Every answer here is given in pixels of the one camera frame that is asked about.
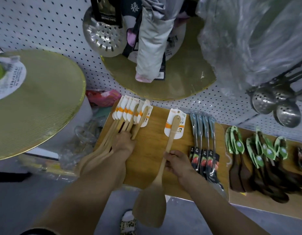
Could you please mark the person's right hand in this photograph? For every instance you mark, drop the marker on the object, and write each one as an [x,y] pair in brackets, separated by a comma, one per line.
[180,165]

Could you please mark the person's left hand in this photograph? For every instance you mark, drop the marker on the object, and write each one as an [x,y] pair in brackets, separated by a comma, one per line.
[123,145]

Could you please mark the person's right thumb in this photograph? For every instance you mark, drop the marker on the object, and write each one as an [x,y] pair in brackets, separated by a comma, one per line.
[172,154]

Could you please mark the person's left fingers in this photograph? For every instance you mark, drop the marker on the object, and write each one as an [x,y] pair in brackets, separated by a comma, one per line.
[127,137]

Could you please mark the light wooden spatula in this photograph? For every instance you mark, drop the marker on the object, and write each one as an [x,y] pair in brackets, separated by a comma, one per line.
[141,122]

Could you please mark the wooden spatula with card label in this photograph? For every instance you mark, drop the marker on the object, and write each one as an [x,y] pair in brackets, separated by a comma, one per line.
[154,195]

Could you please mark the person's right forearm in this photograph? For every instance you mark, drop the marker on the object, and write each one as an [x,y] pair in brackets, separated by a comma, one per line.
[214,205]

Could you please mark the person's left forearm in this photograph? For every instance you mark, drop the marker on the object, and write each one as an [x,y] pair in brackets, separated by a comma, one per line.
[92,193]

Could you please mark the row of labelled wooden spatulas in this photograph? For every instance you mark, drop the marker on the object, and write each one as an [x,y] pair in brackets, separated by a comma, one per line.
[109,141]

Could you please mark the bamboo display board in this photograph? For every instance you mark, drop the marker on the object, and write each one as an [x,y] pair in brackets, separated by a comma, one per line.
[258,205]
[153,144]

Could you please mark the steel spatula with black label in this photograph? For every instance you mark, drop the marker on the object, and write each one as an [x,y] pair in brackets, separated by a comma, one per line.
[199,137]
[213,144]
[206,139]
[193,134]

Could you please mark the clear plastic packs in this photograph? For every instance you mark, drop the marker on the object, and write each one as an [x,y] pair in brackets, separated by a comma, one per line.
[82,139]

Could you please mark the pink plastic packet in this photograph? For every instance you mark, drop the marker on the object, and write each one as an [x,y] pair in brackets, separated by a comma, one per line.
[103,97]

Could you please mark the leopard print slipper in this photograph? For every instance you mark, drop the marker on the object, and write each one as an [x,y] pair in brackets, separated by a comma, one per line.
[128,223]

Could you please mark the pile of dark green-labelled spoons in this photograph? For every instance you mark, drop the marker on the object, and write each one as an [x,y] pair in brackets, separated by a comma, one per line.
[261,166]

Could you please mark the large gold round board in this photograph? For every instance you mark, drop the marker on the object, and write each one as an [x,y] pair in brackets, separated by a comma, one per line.
[43,102]

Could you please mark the grey folded fabric bundle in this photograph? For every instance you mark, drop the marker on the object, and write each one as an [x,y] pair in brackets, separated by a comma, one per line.
[151,46]

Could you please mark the perforated steel skimmer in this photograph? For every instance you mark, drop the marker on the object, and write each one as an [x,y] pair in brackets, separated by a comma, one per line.
[104,39]

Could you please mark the perforated steel ladle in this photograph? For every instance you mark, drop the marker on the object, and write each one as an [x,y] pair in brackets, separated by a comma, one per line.
[284,91]
[288,115]
[262,100]

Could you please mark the clear plastic bag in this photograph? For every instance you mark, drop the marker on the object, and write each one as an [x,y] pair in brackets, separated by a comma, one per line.
[251,39]

